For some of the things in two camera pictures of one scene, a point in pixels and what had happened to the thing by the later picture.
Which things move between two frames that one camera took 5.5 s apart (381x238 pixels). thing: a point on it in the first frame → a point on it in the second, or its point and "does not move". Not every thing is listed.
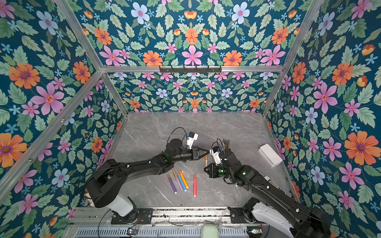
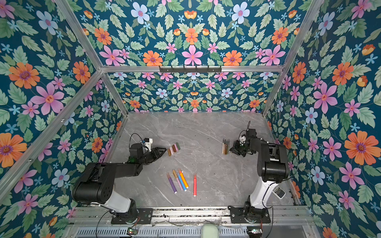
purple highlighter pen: (171, 182) does not move
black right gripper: (212, 172) → (236, 148)
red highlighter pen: (195, 185) does not move
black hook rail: (190, 70) does not move
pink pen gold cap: (175, 175) does not move
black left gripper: (195, 152) → (155, 151)
